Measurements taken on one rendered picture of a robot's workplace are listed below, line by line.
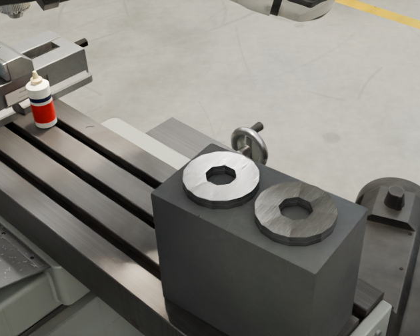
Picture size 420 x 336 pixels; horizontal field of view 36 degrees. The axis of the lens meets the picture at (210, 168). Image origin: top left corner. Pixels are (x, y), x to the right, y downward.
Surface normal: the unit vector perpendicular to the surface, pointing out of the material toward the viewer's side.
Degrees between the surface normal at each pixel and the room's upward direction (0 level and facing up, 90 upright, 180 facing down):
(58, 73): 90
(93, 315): 90
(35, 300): 90
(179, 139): 0
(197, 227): 90
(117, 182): 0
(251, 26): 0
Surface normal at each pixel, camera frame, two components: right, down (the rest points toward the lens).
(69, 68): 0.71, 0.42
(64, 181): -0.04, -0.78
